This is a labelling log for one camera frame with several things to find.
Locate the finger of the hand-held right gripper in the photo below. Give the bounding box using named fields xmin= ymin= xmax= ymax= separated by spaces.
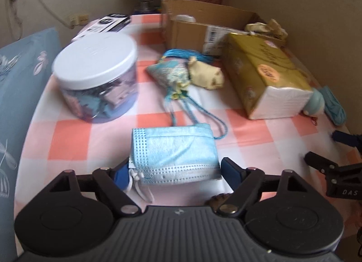
xmin=304 ymin=151 xmax=362 ymax=199
xmin=332 ymin=130 xmax=362 ymax=152

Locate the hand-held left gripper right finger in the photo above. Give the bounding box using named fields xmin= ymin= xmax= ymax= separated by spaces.
xmin=220 ymin=157 xmax=307 ymax=218

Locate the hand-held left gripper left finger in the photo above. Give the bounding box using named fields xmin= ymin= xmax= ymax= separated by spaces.
xmin=49 ymin=160 xmax=142 ymax=215

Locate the teal knitted item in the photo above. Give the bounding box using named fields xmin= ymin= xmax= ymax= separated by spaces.
xmin=318 ymin=86 xmax=347 ymax=126

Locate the pale blue round plush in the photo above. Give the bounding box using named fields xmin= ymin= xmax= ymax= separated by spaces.
xmin=302 ymin=88 xmax=325 ymax=117

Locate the blue face mask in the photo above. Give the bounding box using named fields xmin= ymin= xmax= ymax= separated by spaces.
xmin=128 ymin=123 xmax=221 ymax=203

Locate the yellow cloth pouch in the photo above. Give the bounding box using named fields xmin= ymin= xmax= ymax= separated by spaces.
xmin=187 ymin=57 xmax=225 ymax=90

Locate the patterned sachet with blue tassel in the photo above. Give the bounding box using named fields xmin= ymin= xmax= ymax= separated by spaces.
xmin=146 ymin=49 xmax=228 ymax=140

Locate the cardboard box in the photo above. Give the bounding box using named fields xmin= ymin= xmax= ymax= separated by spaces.
xmin=161 ymin=0 xmax=286 ymax=56

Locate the brown furry item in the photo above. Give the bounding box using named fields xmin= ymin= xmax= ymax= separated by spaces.
xmin=204 ymin=192 xmax=234 ymax=213

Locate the orange checkered tablecloth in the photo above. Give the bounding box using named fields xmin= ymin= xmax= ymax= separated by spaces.
xmin=14 ymin=13 xmax=362 ymax=251

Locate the gold tissue pack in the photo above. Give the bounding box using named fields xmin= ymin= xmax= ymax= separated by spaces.
xmin=221 ymin=33 xmax=314 ymax=120

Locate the plastic jar with white lid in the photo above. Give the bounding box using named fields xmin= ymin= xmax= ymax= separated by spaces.
xmin=52 ymin=33 xmax=140 ymax=124

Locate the blue floral pillow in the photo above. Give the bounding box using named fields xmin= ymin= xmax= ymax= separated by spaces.
xmin=0 ymin=28 xmax=61 ymax=262

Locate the cream crumpled cloth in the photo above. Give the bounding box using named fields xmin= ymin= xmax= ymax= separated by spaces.
xmin=245 ymin=19 xmax=289 ymax=40

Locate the black and white carton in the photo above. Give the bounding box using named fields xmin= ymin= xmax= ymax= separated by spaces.
xmin=71 ymin=13 xmax=131 ymax=42

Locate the white plastic wrapper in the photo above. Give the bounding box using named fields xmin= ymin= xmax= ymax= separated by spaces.
xmin=175 ymin=15 xmax=198 ymax=24

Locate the wall power socket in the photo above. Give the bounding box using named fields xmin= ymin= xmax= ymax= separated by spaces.
xmin=69 ymin=13 xmax=89 ymax=27

